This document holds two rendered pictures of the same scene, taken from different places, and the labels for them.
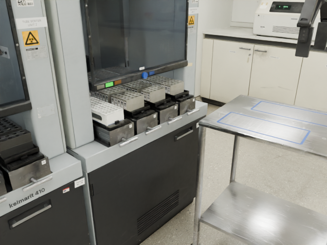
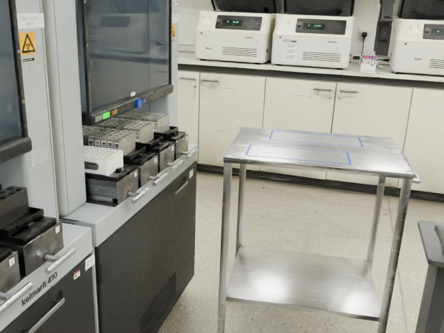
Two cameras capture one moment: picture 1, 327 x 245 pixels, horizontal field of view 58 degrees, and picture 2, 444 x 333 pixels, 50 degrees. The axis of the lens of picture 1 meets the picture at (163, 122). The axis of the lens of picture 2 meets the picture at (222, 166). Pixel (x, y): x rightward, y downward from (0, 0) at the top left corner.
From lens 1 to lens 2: 0.55 m
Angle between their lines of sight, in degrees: 26
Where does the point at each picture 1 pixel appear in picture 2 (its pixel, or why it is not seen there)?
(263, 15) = (209, 33)
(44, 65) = (39, 85)
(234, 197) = (253, 263)
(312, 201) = not seen: hidden behind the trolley
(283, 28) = (236, 49)
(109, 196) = (116, 283)
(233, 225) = (269, 293)
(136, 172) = (140, 244)
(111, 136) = (118, 189)
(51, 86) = (46, 116)
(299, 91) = not seen: hidden behind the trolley
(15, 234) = not seen: outside the picture
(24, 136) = (20, 195)
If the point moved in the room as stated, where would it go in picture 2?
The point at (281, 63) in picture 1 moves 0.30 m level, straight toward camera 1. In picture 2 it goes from (238, 96) to (243, 104)
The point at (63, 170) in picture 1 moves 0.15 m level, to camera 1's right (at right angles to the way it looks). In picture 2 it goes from (75, 242) to (135, 232)
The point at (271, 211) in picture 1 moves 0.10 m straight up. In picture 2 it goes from (302, 268) to (304, 246)
